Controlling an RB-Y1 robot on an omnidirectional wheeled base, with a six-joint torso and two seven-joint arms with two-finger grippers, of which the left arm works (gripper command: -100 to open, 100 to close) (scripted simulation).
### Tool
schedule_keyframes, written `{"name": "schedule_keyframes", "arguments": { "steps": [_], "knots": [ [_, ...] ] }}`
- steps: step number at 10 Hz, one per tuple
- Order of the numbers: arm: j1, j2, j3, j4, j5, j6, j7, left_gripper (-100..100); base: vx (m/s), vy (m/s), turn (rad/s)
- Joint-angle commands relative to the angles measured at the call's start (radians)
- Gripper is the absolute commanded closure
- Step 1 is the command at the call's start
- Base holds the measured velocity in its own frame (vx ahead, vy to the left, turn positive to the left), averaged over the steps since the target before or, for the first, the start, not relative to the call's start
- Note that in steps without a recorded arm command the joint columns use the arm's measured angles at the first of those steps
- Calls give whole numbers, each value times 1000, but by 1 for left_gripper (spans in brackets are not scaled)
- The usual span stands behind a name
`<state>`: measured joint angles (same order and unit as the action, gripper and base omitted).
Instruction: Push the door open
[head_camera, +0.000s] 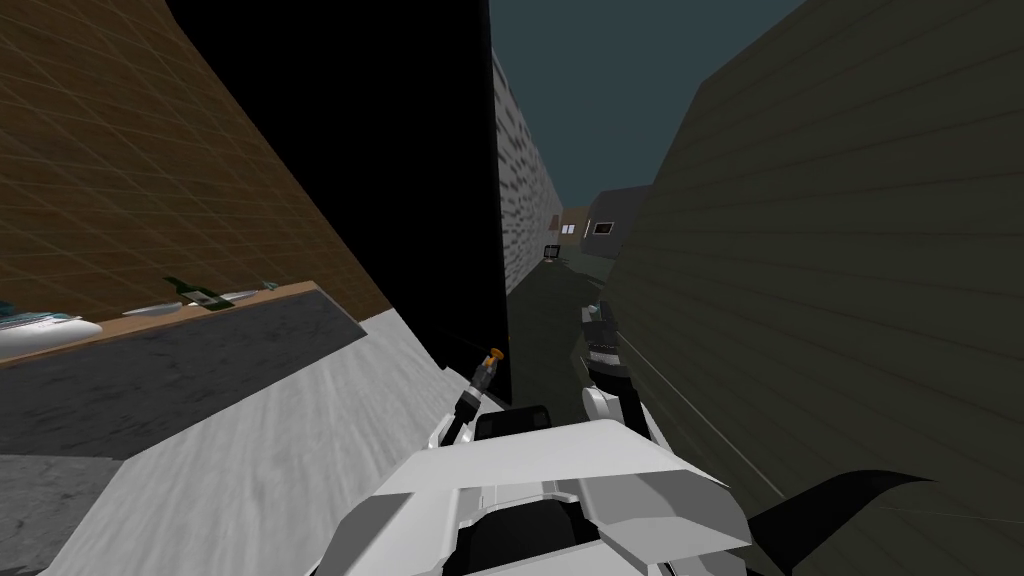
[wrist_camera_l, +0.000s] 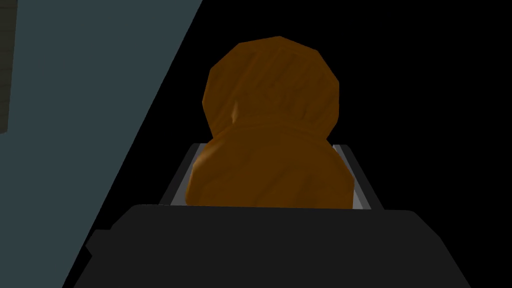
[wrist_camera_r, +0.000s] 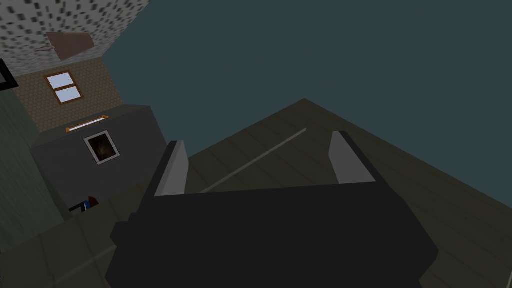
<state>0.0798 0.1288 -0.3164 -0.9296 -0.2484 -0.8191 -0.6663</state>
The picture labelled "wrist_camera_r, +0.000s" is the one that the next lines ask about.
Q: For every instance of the framed dark picture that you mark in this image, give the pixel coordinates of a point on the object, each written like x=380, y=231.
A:
x=101, y=147

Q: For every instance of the wood framed window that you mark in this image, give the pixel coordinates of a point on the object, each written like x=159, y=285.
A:
x=64, y=87

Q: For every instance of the orange framed picture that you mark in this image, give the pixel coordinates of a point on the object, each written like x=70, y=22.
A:
x=86, y=123

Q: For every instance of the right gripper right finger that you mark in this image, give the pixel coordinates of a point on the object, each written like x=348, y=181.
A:
x=350, y=162

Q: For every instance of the black framed picture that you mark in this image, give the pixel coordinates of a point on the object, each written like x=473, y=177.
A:
x=5, y=77

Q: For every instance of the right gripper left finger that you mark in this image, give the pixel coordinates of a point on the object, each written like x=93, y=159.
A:
x=172, y=172

